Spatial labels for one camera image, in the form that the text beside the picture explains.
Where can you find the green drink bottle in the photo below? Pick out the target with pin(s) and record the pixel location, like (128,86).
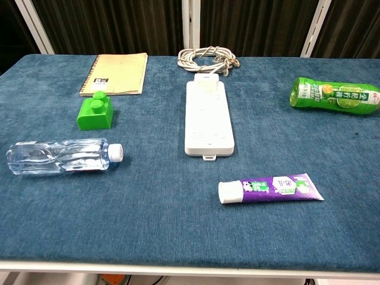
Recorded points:
(326,95)

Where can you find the white partition frame post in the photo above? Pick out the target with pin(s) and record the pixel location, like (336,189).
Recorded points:
(191,26)
(315,26)
(33,23)

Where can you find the white power strip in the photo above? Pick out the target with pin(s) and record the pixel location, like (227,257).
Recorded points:
(207,127)

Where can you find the purple toothpaste tube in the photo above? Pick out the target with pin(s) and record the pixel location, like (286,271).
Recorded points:
(267,188)

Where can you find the brown spiral notebook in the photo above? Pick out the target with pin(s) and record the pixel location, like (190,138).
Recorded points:
(118,74)

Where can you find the green toy building block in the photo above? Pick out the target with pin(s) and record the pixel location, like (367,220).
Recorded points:
(95,118)

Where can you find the blue table cloth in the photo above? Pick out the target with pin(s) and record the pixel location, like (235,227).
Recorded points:
(148,213)

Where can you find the brown twine tie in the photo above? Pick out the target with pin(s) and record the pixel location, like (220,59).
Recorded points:
(227,63)

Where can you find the black pleated curtain panel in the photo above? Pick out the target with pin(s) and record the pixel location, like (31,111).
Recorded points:
(12,29)
(118,23)
(252,23)
(356,23)

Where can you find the clear plastic water bottle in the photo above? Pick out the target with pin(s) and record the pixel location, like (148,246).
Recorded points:
(59,157)

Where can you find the orange object under table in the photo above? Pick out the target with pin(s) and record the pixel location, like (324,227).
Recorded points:
(111,279)

